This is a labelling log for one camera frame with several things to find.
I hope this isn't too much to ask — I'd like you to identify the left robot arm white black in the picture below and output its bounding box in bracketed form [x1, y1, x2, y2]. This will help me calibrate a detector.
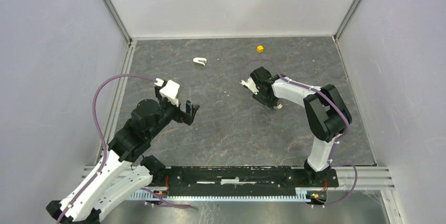
[46, 86, 200, 223]

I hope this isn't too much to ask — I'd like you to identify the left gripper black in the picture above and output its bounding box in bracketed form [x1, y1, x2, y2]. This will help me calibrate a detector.
[147, 85, 199, 139]

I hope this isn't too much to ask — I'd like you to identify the yellow cube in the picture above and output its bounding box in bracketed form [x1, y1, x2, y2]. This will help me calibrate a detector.
[257, 45, 265, 54]

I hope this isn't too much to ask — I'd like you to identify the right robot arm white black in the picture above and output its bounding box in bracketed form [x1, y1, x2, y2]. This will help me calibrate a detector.
[240, 67, 352, 186]

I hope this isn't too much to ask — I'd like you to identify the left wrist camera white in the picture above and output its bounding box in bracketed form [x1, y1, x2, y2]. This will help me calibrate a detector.
[155, 78, 181, 107]

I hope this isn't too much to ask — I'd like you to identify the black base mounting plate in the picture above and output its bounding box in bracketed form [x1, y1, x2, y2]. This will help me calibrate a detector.
[151, 166, 339, 197]

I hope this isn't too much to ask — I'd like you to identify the aluminium rail frame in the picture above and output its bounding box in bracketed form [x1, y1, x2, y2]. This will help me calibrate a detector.
[80, 165, 396, 202]

